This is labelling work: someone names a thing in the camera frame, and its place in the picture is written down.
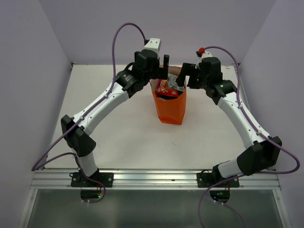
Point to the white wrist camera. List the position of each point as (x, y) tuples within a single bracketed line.
[(201, 54), (153, 44)]

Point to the aluminium front mounting rail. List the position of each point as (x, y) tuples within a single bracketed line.
[(152, 179)]

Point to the silver grey snack packet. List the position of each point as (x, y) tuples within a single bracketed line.
[(172, 84)]

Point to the orange paper bag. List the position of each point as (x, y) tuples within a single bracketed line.
[(172, 110)]

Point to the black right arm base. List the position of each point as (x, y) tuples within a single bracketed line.
[(207, 178)]

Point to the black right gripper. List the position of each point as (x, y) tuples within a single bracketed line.
[(187, 69)]

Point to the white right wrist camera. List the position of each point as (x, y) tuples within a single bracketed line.
[(201, 54)]

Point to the red snack packet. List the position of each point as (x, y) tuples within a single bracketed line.
[(163, 91)]

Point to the aluminium table edge rail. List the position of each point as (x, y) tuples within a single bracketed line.
[(242, 94)]

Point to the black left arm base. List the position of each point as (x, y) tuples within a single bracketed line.
[(78, 179)]

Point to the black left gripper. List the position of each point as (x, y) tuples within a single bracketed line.
[(160, 72)]

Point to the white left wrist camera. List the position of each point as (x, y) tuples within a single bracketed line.
[(153, 44)]

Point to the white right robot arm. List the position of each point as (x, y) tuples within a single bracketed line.
[(260, 151)]

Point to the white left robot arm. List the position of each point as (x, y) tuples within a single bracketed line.
[(77, 129)]

